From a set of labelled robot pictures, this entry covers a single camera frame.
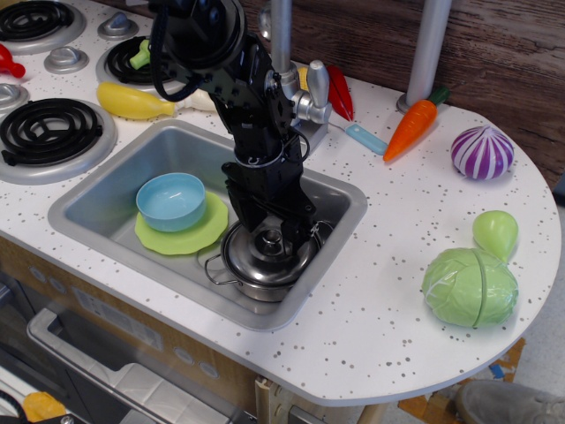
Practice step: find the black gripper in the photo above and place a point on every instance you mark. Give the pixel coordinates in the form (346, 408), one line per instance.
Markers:
(272, 189)

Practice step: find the steel pot lid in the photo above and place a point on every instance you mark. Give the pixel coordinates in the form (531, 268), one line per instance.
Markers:
(263, 257)

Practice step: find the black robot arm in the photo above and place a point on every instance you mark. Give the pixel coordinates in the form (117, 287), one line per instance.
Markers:
(206, 45)

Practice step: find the stainless steel pot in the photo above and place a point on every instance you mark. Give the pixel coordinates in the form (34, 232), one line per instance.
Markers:
(217, 273)

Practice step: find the green plastic plate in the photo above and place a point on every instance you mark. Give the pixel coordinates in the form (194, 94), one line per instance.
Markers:
(189, 241)

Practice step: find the light blue plastic bowl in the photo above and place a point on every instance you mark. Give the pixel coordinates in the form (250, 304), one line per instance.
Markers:
(172, 202)

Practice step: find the silver toy faucet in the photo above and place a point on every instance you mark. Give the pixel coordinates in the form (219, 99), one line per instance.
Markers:
(312, 108)

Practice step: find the cream plastic jug bottle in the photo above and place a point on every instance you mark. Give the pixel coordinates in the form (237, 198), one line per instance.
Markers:
(199, 100)

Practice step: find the red toy chili pepper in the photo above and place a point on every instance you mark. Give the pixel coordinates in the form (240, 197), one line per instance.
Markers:
(339, 93)

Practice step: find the yellow toy corn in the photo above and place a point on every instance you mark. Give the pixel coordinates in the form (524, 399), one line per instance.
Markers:
(302, 78)

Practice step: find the grey toy sink basin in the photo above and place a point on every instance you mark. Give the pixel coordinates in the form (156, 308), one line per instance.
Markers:
(100, 212)

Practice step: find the orange toy carrot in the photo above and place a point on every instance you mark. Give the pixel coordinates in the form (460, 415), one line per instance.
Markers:
(418, 119)

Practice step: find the green toy cabbage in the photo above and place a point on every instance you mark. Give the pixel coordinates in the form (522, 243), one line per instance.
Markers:
(470, 287)

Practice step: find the green toy broccoli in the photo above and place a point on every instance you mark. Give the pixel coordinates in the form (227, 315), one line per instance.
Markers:
(142, 57)

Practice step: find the purple toy onion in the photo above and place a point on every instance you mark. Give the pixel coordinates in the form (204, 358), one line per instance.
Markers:
(482, 153)

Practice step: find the green toy pear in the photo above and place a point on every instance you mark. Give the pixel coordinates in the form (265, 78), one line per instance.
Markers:
(496, 232)

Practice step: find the toy oven door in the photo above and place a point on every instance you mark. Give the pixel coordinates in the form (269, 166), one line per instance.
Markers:
(96, 375)

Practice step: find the silver vertical pole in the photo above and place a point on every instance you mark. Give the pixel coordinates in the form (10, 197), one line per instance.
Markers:
(431, 34)

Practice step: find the black burner back right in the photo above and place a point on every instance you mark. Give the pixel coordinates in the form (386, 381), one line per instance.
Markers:
(115, 66)

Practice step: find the black burner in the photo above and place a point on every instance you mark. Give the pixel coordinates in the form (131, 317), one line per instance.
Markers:
(34, 27)
(51, 140)
(115, 66)

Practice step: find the black burner front left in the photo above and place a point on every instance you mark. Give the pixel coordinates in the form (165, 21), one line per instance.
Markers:
(51, 140)

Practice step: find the silver stove knob top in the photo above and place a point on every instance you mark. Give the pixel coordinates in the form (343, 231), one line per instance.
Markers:
(117, 28)

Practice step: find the silver stove knob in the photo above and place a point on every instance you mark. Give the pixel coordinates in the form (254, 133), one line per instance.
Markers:
(12, 97)
(64, 60)
(117, 28)

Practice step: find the silver stove knob middle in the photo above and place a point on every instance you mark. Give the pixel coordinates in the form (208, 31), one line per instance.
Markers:
(64, 60)

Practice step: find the silver stove knob left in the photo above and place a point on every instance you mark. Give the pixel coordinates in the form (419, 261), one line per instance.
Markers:
(12, 97)

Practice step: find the yellow cloth object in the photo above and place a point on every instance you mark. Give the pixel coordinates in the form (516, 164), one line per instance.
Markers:
(40, 406)

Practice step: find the red toy bottle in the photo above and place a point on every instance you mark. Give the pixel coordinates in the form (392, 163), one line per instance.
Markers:
(7, 64)

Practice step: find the black burner back left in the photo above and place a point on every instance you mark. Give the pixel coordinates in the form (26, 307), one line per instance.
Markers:
(34, 27)

